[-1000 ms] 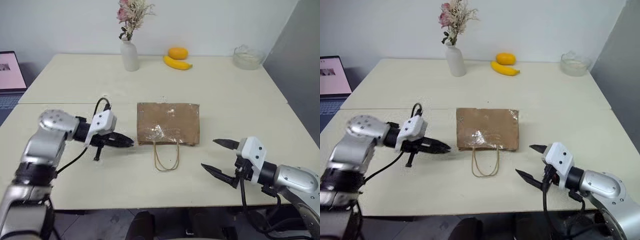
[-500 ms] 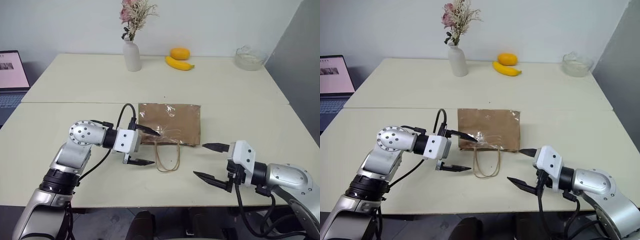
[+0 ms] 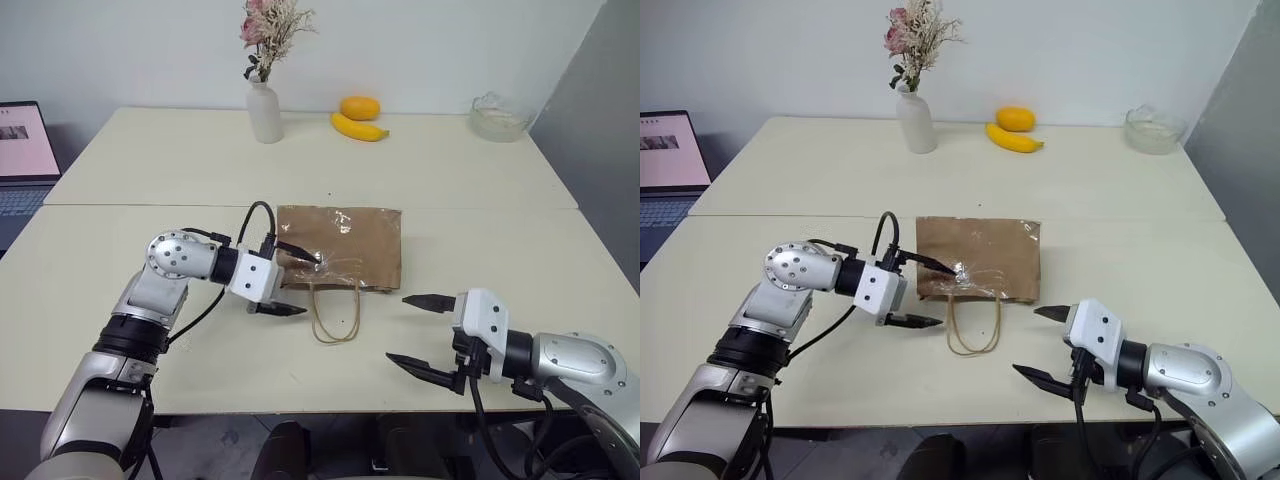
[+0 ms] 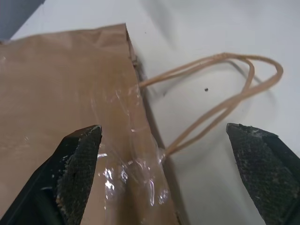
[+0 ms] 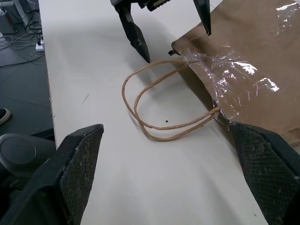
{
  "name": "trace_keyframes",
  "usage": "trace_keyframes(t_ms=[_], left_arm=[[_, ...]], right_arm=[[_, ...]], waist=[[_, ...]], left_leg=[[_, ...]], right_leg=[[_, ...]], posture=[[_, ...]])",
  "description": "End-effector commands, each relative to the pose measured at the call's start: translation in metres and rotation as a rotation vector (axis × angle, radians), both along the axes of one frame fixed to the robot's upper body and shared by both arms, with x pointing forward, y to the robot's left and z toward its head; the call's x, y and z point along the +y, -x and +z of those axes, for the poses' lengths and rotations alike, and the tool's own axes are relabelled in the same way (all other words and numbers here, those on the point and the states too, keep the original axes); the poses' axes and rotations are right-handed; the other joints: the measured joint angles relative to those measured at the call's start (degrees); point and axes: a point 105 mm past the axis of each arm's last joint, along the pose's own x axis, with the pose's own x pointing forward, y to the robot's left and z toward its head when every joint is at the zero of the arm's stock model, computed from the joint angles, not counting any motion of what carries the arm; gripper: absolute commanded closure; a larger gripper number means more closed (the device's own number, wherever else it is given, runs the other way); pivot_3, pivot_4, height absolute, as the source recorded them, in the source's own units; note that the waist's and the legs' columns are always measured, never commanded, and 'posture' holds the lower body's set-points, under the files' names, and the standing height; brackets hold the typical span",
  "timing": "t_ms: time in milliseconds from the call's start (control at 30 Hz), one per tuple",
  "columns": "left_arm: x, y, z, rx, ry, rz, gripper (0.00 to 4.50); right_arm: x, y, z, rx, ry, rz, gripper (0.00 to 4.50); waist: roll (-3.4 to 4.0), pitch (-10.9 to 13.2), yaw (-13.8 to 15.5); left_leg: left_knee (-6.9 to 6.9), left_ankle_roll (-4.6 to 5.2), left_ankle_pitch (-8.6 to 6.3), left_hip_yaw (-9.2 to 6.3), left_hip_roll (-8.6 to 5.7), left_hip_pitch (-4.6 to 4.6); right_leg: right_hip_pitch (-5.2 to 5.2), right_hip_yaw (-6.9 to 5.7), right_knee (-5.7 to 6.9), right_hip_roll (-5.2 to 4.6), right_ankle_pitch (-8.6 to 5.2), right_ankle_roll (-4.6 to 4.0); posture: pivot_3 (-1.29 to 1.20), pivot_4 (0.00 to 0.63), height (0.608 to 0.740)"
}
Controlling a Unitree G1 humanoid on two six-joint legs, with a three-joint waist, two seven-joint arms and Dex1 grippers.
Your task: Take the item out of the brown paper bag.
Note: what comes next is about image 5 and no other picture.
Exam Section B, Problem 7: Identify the white floor cable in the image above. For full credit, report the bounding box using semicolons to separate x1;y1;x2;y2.
0;32;39;50

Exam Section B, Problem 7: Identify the brown paper bag with handles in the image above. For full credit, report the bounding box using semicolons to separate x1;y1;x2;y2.
121;0;300;149

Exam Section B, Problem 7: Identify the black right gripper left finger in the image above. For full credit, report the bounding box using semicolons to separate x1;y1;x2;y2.
0;123;105;225

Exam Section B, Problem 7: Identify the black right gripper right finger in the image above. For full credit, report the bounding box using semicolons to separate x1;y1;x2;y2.
229;122;300;225

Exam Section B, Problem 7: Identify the black floor cable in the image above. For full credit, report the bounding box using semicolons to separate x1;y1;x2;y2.
16;7;45;63

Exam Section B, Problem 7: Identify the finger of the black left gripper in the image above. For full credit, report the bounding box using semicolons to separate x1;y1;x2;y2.
193;0;212;37
114;2;151;64

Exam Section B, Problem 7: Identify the white power strip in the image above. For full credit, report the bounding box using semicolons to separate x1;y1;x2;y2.
35;38;45;53

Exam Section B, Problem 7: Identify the grey computer case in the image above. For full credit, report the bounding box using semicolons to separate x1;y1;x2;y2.
0;6;18;36

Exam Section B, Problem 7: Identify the dark shoe with white sole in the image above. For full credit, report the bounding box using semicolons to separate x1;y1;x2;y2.
0;108;12;127

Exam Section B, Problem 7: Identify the dark grey rounded robot joint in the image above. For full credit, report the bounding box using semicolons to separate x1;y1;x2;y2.
0;133;57;188

